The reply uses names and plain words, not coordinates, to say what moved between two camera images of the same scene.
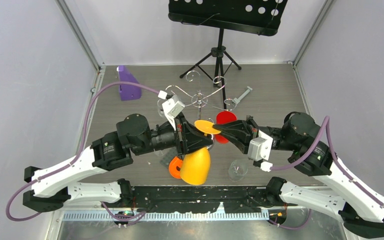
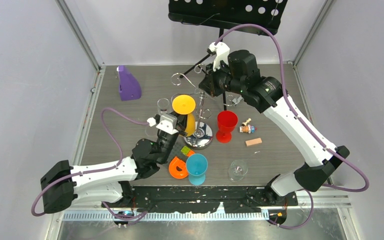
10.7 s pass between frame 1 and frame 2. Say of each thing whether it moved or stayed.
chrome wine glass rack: moved
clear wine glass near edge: stayed
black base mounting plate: stayed
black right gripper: moved
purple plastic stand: stayed
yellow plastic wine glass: moved
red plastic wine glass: stayed
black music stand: stayed
